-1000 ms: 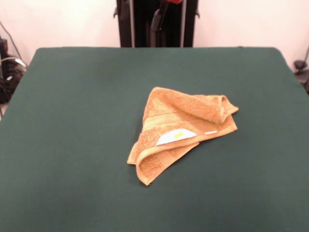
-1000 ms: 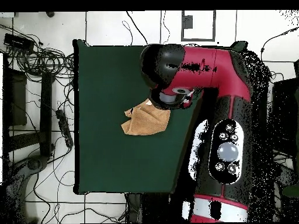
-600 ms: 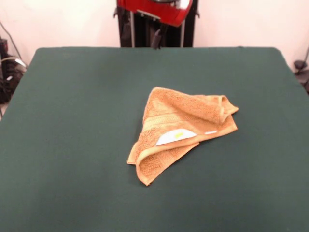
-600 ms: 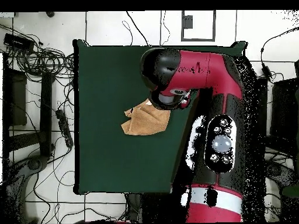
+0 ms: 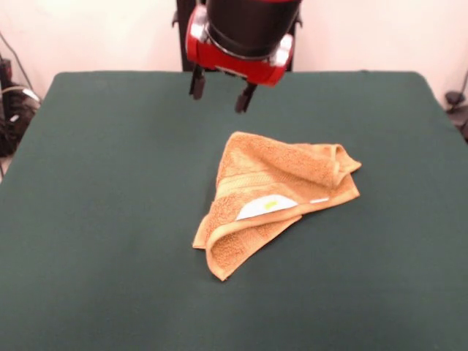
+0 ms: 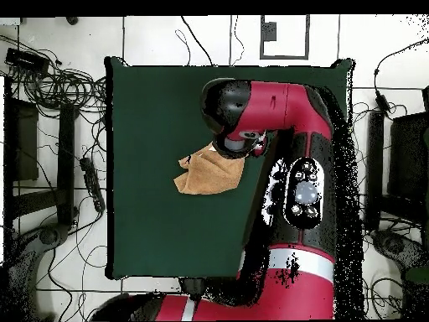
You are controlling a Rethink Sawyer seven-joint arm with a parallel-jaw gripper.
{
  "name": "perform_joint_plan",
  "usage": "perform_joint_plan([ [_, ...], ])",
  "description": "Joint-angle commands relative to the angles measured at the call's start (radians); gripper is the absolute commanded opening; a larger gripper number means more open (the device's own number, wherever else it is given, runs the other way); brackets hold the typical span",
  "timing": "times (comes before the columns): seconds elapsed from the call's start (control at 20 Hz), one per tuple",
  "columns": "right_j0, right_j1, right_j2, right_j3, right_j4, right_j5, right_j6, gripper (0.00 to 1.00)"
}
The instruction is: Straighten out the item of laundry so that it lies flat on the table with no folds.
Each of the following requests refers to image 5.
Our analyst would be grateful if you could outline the black wall power strip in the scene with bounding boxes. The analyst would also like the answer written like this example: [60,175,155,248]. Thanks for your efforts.
[0,58,14,87]

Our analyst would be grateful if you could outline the black upright column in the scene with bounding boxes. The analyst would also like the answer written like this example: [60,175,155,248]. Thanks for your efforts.
[171,0,304,72]

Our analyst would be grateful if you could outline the tan terry towel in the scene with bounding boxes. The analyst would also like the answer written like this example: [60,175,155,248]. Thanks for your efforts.
[192,131,363,282]

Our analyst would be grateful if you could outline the bundle of black cables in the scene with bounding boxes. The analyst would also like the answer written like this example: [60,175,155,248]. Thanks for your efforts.
[0,86,42,158]

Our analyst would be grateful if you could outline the black device with cable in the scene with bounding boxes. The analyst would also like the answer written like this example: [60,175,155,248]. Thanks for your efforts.
[445,91,468,143]

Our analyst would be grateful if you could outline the dark green tablecloth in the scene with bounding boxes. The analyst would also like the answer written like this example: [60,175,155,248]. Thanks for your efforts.
[0,70,468,351]

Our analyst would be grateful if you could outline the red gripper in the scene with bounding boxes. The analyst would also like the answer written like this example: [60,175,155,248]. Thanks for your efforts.
[184,5,295,113]

